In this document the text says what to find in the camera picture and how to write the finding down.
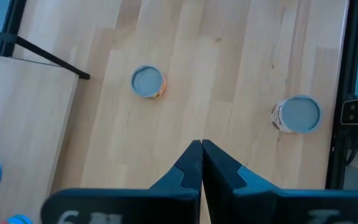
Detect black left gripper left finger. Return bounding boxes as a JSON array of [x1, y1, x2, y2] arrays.
[[40, 139, 203, 224]]

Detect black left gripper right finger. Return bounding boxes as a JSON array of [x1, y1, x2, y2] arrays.
[[201, 139, 358, 224]]

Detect red can with ring pattern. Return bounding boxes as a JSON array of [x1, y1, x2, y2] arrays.
[[270, 95, 323, 134]]

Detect blue tomato can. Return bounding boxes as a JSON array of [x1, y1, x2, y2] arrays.
[[1, 213, 33, 224]]

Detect short yellow pink-dotted can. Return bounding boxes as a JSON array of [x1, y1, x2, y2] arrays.
[[130, 64, 167, 100]]

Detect black aluminium rig frame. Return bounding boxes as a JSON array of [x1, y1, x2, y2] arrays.
[[0, 0, 358, 190]]

